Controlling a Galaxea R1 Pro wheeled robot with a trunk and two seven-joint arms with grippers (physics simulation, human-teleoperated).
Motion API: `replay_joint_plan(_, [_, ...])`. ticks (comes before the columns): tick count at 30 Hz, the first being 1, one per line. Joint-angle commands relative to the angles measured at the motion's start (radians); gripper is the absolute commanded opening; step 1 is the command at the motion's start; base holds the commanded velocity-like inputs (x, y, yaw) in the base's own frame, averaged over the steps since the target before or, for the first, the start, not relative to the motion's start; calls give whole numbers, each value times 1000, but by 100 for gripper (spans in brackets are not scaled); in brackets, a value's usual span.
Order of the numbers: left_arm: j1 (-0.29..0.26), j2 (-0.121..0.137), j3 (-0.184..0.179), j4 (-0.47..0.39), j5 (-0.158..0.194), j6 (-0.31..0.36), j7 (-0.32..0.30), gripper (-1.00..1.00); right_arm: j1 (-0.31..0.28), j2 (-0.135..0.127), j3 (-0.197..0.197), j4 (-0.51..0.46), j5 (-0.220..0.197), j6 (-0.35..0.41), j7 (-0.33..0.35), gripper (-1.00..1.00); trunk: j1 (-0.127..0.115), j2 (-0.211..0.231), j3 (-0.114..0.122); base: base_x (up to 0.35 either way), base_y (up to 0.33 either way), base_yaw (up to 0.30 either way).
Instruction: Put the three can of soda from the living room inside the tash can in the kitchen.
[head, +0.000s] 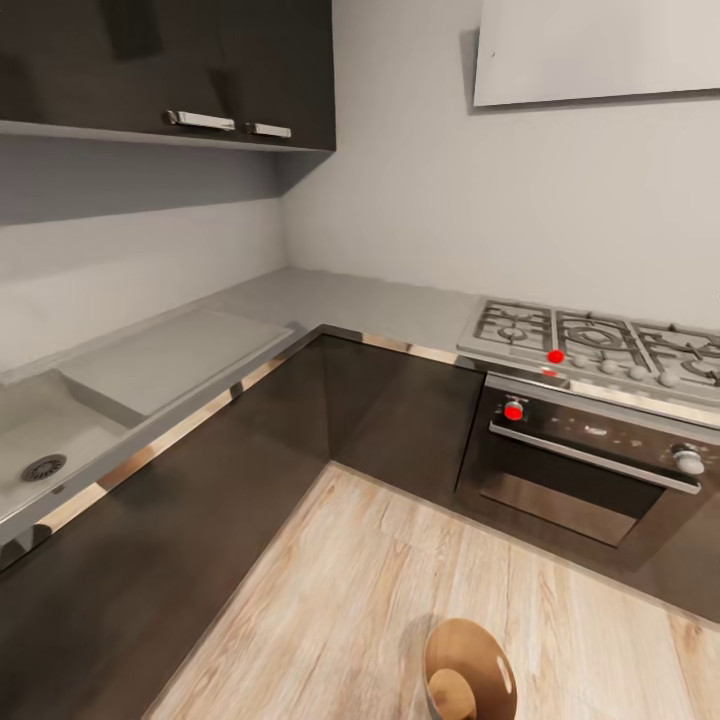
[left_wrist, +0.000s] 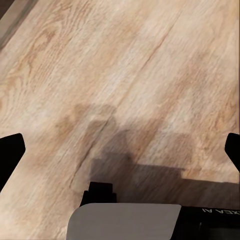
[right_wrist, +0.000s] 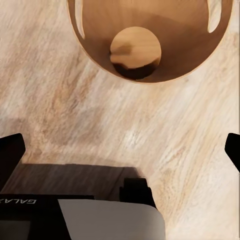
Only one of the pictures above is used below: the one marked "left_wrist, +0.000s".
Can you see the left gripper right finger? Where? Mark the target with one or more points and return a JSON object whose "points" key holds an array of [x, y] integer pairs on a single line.
{"points": [[232, 149]]}

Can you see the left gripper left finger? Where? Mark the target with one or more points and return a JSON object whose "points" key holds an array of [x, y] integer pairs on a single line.
{"points": [[12, 149]]}

